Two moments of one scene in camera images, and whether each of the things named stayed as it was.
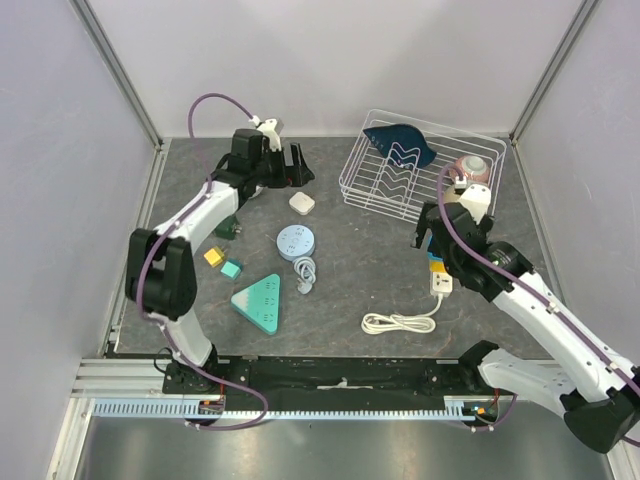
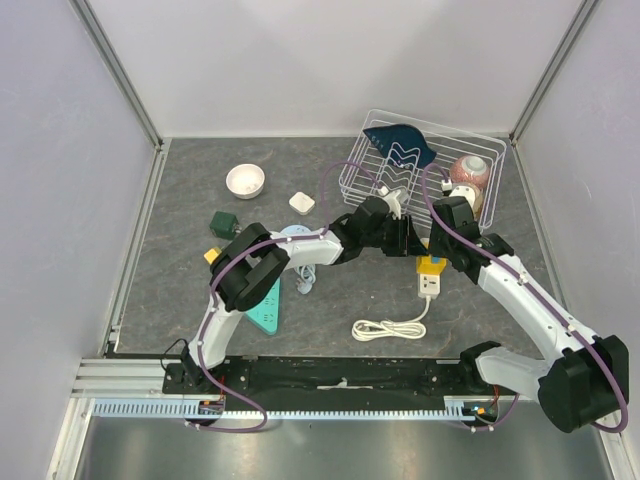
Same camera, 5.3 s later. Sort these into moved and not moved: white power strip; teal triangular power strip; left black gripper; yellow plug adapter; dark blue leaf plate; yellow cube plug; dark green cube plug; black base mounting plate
Moved: left black gripper; white power strip; yellow plug adapter
Not moved: dark blue leaf plate; teal triangular power strip; black base mounting plate; yellow cube plug; dark green cube plug
